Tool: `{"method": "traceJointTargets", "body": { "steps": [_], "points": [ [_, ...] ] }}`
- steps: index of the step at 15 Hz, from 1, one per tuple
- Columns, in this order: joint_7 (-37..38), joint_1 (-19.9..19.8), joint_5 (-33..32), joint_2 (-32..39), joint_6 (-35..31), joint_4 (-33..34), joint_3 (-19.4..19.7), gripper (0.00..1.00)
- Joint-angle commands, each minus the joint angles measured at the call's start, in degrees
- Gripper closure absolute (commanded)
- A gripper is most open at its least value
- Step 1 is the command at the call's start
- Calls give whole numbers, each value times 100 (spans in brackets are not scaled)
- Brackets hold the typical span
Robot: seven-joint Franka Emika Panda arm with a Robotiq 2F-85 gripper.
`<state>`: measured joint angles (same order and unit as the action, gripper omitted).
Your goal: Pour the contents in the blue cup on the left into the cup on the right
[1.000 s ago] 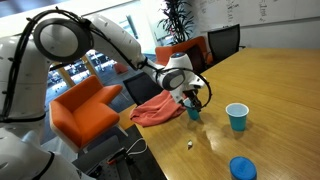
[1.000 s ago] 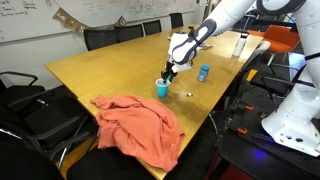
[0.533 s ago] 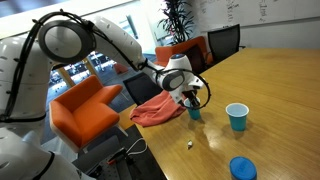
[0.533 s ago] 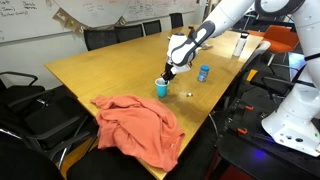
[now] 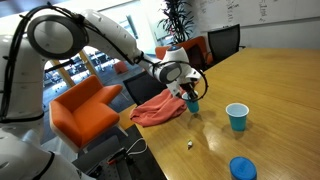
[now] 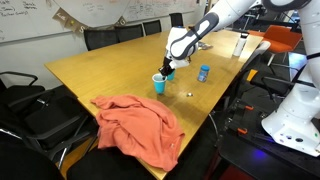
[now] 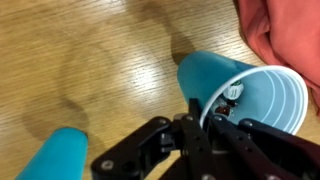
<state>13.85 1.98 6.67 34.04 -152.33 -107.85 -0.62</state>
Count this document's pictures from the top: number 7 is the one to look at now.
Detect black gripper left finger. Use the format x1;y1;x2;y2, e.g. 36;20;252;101
91;99;218;180

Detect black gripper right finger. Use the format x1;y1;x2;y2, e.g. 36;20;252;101
205;115;320;180

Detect candies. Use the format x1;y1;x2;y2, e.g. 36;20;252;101
212;80;244;117

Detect blue plastic cup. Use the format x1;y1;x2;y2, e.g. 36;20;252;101
15;127;88;180
177;51;308;134

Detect orange cloth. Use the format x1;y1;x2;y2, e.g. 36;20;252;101
235;0;320;108

